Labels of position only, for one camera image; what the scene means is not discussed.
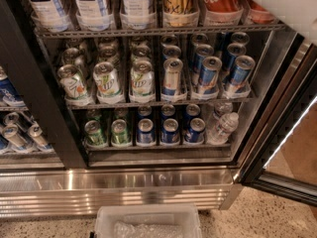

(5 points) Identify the red coke can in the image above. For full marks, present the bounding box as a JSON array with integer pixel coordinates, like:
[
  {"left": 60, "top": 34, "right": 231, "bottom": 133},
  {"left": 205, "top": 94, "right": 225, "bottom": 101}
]
[
  {"left": 200, "top": 0, "right": 243, "bottom": 26},
  {"left": 245, "top": 0, "right": 275, "bottom": 25}
]

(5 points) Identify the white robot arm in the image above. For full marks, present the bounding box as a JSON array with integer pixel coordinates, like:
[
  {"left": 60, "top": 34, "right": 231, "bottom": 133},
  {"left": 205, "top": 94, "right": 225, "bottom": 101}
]
[{"left": 253, "top": 0, "right": 317, "bottom": 45}]

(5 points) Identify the front middle blue pepsi can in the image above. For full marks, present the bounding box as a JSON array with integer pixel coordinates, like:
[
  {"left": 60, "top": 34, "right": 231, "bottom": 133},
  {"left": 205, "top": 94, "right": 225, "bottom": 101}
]
[{"left": 160, "top": 118, "right": 179, "bottom": 144}]

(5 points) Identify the blue pepsi can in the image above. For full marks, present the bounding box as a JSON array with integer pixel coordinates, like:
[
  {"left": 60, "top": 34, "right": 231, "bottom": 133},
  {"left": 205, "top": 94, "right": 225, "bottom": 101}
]
[
  {"left": 160, "top": 118, "right": 179, "bottom": 144},
  {"left": 137, "top": 118, "right": 156, "bottom": 145},
  {"left": 184, "top": 118, "right": 205, "bottom": 143}
]

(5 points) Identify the front left blue pepsi can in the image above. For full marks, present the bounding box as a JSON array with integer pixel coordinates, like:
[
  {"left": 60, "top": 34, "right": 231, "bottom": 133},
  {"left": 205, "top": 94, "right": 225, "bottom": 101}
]
[{"left": 137, "top": 118, "right": 156, "bottom": 145}]

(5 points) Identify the front right 7up can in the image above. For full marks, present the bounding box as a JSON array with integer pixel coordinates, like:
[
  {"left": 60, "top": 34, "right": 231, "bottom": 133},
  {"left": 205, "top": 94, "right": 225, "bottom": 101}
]
[{"left": 129, "top": 59, "right": 155, "bottom": 103}]

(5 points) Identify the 7up can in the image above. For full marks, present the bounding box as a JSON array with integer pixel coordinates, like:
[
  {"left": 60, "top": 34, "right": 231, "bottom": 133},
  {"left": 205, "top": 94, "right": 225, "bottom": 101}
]
[
  {"left": 129, "top": 59, "right": 155, "bottom": 103},
  {"left": 57, "top": 64, "right": 93, "bottom": 106},
  {"left": 93, "top": 61, "right": 124, "bottom": 104}
]

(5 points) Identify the front right blue pepsi can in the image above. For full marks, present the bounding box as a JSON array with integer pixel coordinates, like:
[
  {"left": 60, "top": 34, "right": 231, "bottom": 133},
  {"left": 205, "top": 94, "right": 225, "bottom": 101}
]
[{"left": 184, "top": 118, "right": 205, "bottom": 143}]

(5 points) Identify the right green soda can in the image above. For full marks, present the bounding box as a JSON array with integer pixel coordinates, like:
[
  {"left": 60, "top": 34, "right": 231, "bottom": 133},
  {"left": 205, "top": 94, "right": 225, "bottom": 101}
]
[{"left": 111, "top": 119, "right": 131, "bottom": 146}]

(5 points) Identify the green soda can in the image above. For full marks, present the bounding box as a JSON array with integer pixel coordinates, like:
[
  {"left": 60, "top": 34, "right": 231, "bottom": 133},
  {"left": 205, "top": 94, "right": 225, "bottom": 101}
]
[
  {"left": 111, "top": 119, "right": 131, "bottom": 146},
  {"left": 84, "top": 120, "right": 107, "bottom": 148}
]

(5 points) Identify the front silver red bull can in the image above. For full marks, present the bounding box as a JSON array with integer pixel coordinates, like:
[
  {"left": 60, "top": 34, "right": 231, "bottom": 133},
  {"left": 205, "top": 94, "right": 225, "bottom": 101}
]
[{"left": 161, "top": 58, "right": 183, "bottom": 102}]

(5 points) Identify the front middle 7up can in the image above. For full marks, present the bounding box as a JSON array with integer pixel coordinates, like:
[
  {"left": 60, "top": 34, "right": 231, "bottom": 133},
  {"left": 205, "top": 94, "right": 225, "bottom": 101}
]
[{"left": 93, "top": 61, "right": 124, "bottom": 104}]

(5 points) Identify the left green soda can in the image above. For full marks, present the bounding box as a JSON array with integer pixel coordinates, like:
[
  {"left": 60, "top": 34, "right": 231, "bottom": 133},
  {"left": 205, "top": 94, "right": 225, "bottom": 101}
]
[{"left": 84, "top": 120, "right": 107, "bottom": 148}]

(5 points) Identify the front left 7up can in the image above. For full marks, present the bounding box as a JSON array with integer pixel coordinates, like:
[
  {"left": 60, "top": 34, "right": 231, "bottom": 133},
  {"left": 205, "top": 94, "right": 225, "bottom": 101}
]
[{"left": 57, "top": 64, "right": 93, "bottom": 106}]

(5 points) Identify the gold yellow can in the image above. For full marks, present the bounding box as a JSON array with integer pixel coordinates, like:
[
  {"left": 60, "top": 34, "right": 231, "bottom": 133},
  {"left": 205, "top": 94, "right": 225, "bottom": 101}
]
[{"left": 162, "top": 0, "right": 198, "bottom": 27}]

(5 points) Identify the stainless steel fridge base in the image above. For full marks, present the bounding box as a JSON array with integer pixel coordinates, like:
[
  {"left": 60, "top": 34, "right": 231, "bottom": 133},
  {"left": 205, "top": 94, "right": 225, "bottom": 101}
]
[{"left": 0, "top": 169, "right": 242, "bottom": 218}]

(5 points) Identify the open glass fridge door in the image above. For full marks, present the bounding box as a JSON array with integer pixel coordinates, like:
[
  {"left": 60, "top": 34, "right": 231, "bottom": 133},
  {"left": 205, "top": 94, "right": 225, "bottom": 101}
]
[{"left": 241, "top": 40, "right": 317, "bottom": 206}]

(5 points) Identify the black fridge centre pillar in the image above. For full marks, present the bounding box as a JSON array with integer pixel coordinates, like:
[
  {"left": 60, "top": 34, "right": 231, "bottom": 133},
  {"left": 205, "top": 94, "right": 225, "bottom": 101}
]
[{"left": 0, "top": 0, "right": 88, "bottom": 169}]

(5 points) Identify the blue can left compartment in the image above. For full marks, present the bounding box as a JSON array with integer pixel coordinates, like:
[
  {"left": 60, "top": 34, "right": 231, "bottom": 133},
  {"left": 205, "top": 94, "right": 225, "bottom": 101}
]
[{"left": 0, "top": 66, "right": 25, "bottom": 107}]

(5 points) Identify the front left blue red bull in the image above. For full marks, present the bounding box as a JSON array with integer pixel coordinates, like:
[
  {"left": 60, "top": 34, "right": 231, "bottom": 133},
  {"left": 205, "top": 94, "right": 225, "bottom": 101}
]
[{"left": 197, "top": 56, "right": 222, "bottom": 95}]

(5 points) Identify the blue red bull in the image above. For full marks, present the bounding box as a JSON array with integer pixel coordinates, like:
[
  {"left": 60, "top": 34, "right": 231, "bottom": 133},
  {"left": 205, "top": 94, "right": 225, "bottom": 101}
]
[
  {"left": 224, "top": 56, "right": 256, "bottom": 98},
  {"left": 197, "top": 56, "right": 222, "bottom": 95}
]

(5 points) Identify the front clear water bottle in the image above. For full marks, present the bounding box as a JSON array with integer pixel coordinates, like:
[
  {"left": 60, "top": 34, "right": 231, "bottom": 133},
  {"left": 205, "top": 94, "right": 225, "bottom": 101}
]
[{"left": 208, "top": 112, "right": 239, "bottom": 145}]

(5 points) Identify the front right blue red bull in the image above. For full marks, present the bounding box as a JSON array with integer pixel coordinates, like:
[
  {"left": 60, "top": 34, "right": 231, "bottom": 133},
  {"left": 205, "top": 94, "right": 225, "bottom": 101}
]
[{"left": 224, "top": 56, "right": 256, "bottom": 98}]

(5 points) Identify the right white tea bottle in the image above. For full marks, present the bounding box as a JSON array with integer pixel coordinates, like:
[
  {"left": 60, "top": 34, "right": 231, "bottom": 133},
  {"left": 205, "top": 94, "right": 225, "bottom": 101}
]
[{"left": 120, "top": 0, "right": 156, "bottom": 30}]

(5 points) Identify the white tea bottle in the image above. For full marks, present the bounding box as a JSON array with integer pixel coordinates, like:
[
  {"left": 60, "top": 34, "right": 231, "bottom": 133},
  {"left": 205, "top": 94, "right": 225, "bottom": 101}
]
[
  {"left": 75, "top": 0, "right": 112, "bottom": 31},
  {"left": 29, "top": 0, "right": 71, "bottom": 33},
  {"left": 120, "top": 0, "right": 156, "bottom": 30}
]

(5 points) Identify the middle white tea bottle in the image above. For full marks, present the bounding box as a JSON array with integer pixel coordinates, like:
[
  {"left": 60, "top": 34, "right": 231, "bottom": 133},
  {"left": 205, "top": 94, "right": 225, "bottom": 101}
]
[{"left": 75, "top": 0, "right": 112, "bottom": 31}]

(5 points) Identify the clear plastic bin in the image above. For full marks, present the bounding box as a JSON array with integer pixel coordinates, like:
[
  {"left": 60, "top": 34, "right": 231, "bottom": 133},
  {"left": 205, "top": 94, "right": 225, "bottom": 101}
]
[{"left": 94, "top": 203, "right": 202, "bottom": 238}]

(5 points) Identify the left white tea bottle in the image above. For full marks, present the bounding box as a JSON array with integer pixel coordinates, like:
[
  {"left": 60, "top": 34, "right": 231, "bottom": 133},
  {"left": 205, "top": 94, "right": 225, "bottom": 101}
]
[{"left": 29, "top": 0, "right": 71, "bottom": 33}]

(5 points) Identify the middle wire shelf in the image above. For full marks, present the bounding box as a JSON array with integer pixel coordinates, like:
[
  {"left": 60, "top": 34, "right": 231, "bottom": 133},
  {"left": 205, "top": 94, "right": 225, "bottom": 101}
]
[{"left": 67, "top": 96, "right": 254, "bottom": 110}]

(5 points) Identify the wire shelf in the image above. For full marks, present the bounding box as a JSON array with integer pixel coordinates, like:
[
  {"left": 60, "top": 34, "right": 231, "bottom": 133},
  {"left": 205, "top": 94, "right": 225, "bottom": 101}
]
[
  {"left": 35, "top": 24, "right": 286, "bottom": 39},
  {"left": 67, "top": 96, "right": 254, "bottom": 110}
]

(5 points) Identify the top wire shelf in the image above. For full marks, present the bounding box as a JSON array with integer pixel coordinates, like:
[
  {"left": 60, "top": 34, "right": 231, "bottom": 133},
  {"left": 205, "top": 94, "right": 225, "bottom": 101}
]
[{"left": 35, "top": 24, "right": 286, "bottom": 39}]

